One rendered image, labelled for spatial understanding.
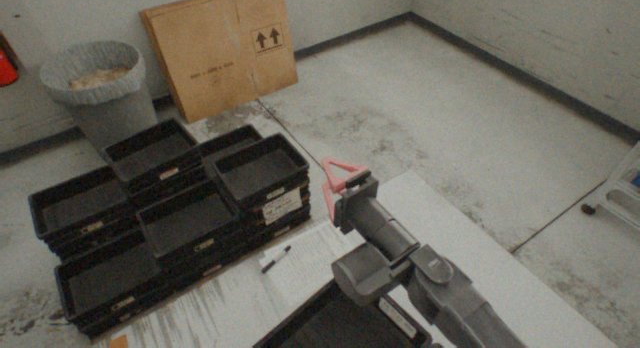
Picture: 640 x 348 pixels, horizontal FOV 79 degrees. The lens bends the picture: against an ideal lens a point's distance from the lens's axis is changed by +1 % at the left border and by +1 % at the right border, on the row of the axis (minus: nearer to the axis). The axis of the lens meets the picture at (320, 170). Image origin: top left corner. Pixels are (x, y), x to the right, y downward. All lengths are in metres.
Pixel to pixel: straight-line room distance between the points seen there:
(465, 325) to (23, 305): 2.36
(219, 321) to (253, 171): 0.88
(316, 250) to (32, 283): 1.71
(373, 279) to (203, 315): 0.93
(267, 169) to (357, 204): 1.45
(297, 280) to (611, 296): 1.77
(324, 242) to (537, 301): 0.75
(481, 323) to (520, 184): 2.40
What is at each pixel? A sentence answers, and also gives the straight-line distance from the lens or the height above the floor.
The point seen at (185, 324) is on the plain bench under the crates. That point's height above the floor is 0.70.
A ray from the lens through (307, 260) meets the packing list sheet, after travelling 1.44.
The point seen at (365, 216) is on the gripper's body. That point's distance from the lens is 0.58.
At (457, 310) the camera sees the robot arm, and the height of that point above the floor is 1.49.
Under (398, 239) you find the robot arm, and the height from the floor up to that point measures 1.48.
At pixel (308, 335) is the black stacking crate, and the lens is 1.19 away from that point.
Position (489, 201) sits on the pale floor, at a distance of 2.71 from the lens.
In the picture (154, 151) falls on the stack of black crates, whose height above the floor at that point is 0.50.
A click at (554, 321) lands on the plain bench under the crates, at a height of 0.70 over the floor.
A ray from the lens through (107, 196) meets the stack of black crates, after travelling 2.31.
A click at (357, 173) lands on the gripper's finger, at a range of 0.60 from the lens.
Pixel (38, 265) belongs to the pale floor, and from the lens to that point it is 2.73.
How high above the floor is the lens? 1.95
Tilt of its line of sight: 47 degrees down
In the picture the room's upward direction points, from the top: straight up
